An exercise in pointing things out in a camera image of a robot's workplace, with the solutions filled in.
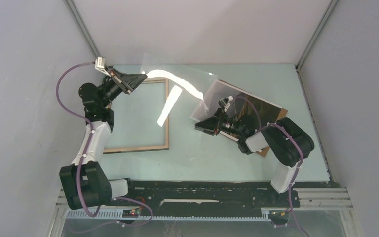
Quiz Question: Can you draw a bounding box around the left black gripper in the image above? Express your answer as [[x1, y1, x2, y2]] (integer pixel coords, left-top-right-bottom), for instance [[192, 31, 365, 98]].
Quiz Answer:
[[100, 69, 147, 108]]

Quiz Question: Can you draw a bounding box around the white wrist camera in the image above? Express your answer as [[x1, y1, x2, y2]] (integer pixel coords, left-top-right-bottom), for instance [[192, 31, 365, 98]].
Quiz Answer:
[[218, 96, 234, 112], [94, 57, 111, 76]]

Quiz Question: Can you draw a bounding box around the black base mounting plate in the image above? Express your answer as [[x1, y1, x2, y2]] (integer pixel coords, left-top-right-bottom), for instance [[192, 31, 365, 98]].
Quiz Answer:
[[126, 180, 300, 219]]

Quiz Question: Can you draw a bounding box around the clear acrylic sheet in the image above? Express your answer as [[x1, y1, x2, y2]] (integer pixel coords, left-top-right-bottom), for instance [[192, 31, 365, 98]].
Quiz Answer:
[[140, 53, 218, 127]]

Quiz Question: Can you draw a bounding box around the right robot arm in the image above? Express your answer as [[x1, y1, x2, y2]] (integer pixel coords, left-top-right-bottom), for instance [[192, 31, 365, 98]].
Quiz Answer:
[[194, 108, 315, 206]]

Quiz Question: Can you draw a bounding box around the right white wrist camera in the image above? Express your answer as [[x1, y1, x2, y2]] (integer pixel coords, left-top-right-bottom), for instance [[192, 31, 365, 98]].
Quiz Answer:
[[218, 96, 234, 112]]

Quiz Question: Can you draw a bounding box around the wooden picture frame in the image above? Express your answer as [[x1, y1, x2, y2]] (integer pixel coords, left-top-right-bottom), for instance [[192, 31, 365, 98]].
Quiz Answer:
[[104, 79, 169, 154]]

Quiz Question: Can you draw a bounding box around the landscape photo print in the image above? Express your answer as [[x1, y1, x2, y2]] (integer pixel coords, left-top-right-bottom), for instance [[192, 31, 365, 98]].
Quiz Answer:
[[190, 80, 287, 141]]

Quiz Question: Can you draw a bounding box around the left corner aluminium post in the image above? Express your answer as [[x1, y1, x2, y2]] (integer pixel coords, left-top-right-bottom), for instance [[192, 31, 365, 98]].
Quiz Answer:
[[63, 0, 102, 59]]

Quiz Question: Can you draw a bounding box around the brown backing board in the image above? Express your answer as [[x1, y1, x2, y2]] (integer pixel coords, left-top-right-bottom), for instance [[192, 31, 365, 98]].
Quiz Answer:
[[217, 80, 288, 131]]

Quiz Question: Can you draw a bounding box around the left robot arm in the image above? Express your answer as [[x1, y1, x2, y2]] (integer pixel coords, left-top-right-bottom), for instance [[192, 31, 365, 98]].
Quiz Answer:
[[59, 68, 148, 210]]

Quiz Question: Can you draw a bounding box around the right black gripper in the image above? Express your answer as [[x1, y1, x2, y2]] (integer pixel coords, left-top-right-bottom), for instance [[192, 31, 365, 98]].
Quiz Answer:
[[195, 107, 244, 137]]

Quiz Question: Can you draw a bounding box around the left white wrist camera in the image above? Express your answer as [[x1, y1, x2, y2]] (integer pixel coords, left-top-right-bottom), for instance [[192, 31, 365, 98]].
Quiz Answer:
[[94, 57, 111, 76]]

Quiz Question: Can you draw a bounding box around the corner aluminium post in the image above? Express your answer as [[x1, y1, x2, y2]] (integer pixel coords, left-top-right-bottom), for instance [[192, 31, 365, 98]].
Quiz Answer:
[[295, 0, 341, 182], [63, 0, 102, 59]]

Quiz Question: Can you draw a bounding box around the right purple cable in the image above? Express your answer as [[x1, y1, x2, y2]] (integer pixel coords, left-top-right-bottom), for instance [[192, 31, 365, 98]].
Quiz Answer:
[[232, 95, 311, 237]]

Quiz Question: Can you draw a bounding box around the right corner aluminium post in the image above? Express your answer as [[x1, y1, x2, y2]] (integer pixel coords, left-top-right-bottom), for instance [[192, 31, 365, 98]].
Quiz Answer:
[[295, 0, 341, 182]]

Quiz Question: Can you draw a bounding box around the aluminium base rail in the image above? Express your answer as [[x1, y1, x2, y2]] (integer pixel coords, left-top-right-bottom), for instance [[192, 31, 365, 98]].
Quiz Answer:
[[47, 187, 363, 237]]

